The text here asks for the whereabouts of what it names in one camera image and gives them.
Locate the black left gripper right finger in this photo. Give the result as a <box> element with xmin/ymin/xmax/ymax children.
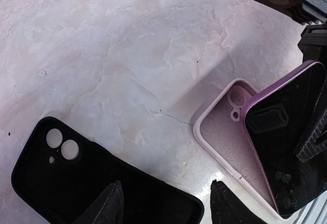
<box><xmin>210</xmin><ymin>180</ymin><xmax>266</xmax><ymax>224</ymax></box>

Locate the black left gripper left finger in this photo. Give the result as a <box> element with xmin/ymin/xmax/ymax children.
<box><xmin>72</xmin><ymin>181</ymin><xmax>124</xmax><ymax>223</ymax></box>

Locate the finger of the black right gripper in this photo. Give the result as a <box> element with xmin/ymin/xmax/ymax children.
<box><xmin>295</xmin><ymin>107</ymin><xmax>326</xmax><ymax>162</ymax></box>

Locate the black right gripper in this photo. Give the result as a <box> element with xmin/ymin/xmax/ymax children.
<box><xmin>253</xmin><ymin>0</ymin><xmax>327</xmax><ymax>63</ymax></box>

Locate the purple edged dark phone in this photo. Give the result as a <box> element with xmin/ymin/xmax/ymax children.
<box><xmin>241</xmin><ymin>61</ymin><xmax>326</xmax><ymax>218</ymax></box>

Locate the black phone case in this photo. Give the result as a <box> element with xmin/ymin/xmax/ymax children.
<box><xmin>11</xmin><ymin>117</ymin><xmax>204</xmax><ymax>223</ymax></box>

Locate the pink phone case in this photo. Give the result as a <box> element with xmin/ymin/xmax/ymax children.
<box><xmin>193</xmin><ymin>79</ymin><xmax>290</xmax><ymax>221</ymax></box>

